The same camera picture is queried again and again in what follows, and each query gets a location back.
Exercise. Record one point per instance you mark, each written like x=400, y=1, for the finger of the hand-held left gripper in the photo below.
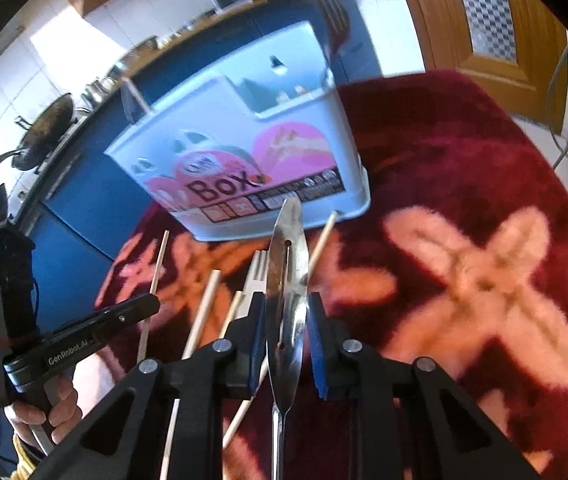
x=124, y=312

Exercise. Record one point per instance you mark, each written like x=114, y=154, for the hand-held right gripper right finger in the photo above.
x=316, y=345

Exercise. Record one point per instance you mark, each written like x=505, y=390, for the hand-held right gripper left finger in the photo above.
x=256, y=340

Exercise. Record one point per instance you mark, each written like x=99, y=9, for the steel spoon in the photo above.
x=289, y=280

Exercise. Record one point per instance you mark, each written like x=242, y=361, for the light blue utensil holder box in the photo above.
x=214, y=125

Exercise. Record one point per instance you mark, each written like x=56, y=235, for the person's left hand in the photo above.
x=34, y=412

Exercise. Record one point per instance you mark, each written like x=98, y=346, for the blue kitchen base cabinets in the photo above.
x=84, y=190

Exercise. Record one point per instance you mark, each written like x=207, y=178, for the dark wok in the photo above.
x=46, y=125

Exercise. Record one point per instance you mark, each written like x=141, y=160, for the red floral plush blanket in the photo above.
x=439, y=160

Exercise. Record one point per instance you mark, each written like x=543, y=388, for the wooden door with glass panel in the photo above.
x=434, y=25

